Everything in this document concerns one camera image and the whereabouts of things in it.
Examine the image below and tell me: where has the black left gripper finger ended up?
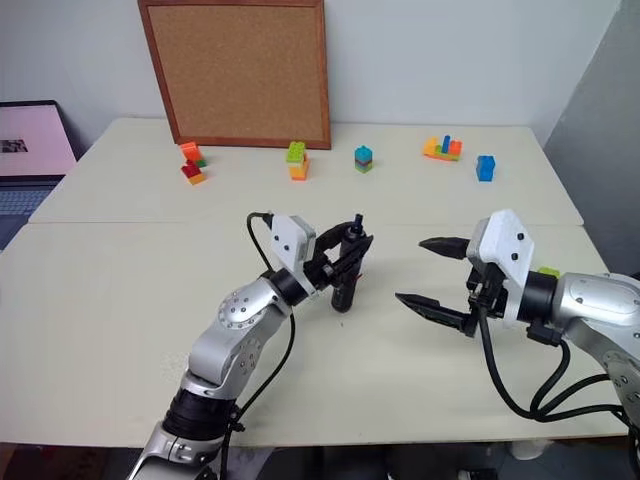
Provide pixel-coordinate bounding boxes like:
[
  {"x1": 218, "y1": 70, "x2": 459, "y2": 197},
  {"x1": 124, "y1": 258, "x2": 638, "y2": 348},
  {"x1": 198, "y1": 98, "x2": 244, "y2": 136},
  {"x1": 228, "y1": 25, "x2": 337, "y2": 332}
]
[
  {"x1": 311, "y1": 222, "x2": 354, "y2": 262},
  {"x1": 331, "y1": 234, "x2": 376, "y2": 286}
]

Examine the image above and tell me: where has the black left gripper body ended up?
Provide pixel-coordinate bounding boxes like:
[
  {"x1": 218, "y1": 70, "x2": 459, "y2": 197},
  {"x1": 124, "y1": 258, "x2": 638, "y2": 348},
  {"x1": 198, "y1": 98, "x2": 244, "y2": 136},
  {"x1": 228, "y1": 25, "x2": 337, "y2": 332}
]
[{"x1": 304, "y1": 252, "x2": 347, "y2": 291}]

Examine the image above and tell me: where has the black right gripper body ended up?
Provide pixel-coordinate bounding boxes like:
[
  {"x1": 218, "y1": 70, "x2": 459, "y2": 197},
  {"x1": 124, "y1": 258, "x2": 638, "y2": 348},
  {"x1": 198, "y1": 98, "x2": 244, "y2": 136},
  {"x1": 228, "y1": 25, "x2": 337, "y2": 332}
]
[{"x1": 463, "y1": 262, "x2": 509, "y2": 339}]

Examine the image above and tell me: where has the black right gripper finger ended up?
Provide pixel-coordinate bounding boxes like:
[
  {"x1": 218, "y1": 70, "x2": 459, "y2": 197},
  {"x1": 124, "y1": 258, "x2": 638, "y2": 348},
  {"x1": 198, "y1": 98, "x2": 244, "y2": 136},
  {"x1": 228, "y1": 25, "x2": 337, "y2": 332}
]
[
  {"x1": 418, "y1": 236, "x2": 471, "y2": 262},
  {"x1": 394, "y1": 292, "x2": 476, "y2": 337}
]

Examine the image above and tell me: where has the green orange block stack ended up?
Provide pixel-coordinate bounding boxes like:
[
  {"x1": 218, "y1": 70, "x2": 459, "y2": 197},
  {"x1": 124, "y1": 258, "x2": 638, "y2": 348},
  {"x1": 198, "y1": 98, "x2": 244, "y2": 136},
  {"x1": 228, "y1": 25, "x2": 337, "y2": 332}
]
[{"x1": 285, "y1": 141, "x2": 311, "y2": 182}]

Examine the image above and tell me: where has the blue green striped block stack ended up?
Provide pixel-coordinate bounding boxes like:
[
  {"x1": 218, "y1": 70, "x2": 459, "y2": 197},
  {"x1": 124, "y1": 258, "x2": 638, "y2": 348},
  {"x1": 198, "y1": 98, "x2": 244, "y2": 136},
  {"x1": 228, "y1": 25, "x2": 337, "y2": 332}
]
[{"x1": 353, "y1": 145, "x2": 376, "y2": 175}]

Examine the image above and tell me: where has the blue toy block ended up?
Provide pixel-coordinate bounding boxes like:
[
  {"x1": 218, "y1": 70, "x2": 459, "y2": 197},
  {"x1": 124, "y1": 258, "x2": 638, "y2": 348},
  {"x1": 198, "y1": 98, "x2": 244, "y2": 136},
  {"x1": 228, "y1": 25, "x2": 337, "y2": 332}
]
[{"x1": 475, "y1": 154, "x2": 497, "y2": 183}]

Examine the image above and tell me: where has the orange yellow block assembly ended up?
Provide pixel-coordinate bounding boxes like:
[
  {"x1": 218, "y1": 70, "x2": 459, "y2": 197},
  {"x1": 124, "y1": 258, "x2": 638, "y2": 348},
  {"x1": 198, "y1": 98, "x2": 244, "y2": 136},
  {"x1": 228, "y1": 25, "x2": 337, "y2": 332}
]
[{"x1": 422, "y1": 134, "x2": 464, "y2": 163}]

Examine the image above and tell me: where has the red orange toy block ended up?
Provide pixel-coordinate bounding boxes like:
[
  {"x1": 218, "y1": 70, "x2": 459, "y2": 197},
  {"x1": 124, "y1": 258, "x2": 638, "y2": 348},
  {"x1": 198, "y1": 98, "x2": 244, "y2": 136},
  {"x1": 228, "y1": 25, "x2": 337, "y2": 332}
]
[{"x1": 180, "y1": 160, "x2": 209, "y2": 187}]

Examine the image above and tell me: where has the white object under table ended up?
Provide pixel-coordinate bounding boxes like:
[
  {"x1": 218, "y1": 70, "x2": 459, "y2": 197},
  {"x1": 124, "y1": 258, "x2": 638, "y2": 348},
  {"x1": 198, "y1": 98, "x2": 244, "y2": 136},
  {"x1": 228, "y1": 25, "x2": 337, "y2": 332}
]
[{"x1": 509, "y1": 438, "x2": 552, "y2": 462}]

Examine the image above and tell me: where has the orange green toy block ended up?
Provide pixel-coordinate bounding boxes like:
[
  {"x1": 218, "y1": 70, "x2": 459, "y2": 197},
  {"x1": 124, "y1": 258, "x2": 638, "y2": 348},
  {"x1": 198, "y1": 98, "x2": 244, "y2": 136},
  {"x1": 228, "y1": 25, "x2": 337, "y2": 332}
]
[{"x1": 179, "y1": 141, "x2": 209, "y2": 169}]

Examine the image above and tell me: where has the wood framed cork board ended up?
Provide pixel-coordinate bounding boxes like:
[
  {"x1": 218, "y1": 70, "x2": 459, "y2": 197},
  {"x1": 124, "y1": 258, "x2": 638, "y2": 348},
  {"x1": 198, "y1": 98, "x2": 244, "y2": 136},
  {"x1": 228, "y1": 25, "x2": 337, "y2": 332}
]
[{"x1": 137, "y1": 0, "x2": 333, "y2": 151}]

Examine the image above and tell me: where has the open laptop pink screen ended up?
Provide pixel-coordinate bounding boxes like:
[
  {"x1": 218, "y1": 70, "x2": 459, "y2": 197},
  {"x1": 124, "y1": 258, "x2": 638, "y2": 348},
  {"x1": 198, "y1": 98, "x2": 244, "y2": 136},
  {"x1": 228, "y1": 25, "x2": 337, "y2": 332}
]
[{"x1": 0, "y1": 99, "x2": 79, "y2": 252}]

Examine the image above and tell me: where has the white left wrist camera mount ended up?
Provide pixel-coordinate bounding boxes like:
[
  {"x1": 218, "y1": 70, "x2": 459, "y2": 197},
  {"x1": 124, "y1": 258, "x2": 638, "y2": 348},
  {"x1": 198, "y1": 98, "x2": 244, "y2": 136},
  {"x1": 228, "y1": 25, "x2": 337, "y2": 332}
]
[{"x1": 269, "y1": 213, "x2": 321, "y2": 301}]

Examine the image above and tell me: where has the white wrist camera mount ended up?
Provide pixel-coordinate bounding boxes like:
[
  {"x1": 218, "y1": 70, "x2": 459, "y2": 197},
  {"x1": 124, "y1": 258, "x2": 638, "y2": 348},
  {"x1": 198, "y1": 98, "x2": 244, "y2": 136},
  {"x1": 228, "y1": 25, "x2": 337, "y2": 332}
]
[
  {"x1": 269, "y1": 213, "x2": 321, "y2": 301},
  {"x1": 465, "y1": 208, "x2": 537, "y2": 330}
]

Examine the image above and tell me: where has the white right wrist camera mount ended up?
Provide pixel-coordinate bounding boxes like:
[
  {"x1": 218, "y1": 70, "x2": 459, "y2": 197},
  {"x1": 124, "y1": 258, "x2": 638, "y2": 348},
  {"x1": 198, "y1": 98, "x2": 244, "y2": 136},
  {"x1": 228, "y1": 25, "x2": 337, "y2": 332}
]
[{"x1": 465, "y1": 208, "x2": 537, "y2": 330}]

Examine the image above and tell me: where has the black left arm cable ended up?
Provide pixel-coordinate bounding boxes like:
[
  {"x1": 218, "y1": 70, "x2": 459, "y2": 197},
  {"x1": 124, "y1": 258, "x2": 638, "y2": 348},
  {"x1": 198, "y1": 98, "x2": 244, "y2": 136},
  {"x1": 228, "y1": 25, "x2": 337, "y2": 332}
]
[{"x1": 219, "y1": 212, "x2": 297, "y2": 480}]

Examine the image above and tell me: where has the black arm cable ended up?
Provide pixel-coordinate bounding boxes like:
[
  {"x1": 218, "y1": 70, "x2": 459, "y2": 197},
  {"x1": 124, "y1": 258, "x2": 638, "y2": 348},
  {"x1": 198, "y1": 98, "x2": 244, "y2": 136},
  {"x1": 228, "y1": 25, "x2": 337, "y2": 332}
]
[
  {"x1": 526, "y1": 324, "x2": 614, "y2": 417},
  {"x1": 219, "y1": 212, "x2": 297, "y2": 480}
]

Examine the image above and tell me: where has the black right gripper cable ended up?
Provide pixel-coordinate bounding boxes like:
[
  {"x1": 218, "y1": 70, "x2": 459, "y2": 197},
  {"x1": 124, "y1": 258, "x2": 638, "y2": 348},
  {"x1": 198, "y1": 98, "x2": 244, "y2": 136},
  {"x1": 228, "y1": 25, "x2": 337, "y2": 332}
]
[{"x1": 474, "y1": 294, "x2": 626, "y2": 424}]

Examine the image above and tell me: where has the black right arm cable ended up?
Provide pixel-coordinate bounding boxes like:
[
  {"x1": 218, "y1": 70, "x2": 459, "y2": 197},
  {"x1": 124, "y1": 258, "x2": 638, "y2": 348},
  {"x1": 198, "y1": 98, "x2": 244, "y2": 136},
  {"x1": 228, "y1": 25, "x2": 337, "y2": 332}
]
[{"x1": 526, "y1": 324, "x2": 614, "y2": 417}]

